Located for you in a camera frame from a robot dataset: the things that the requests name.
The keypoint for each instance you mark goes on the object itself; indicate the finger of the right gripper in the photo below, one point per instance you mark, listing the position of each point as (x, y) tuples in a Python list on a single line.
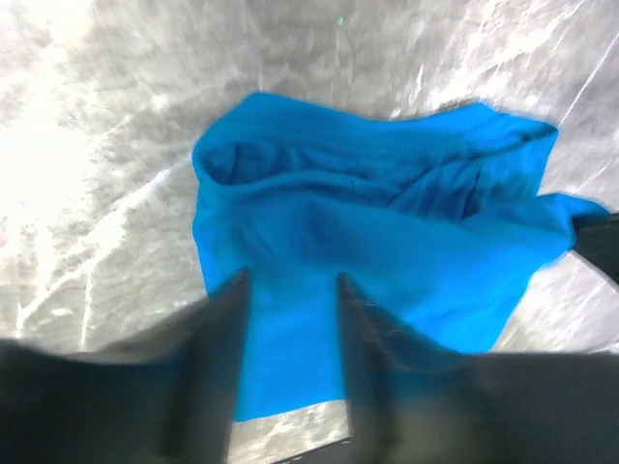
[(596, 241)]

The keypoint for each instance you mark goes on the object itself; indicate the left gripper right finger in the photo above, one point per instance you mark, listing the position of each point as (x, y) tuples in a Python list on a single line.
[(410, 400)]

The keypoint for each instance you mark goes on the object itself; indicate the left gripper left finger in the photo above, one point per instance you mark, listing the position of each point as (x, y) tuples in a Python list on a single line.
[(165, 395)]

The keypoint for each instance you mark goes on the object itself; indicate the blue t shirt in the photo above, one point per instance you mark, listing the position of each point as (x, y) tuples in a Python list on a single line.
[(440, 220)]

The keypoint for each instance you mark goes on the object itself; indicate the black base bar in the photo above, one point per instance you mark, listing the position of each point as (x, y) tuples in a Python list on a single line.
[(338, 452)]

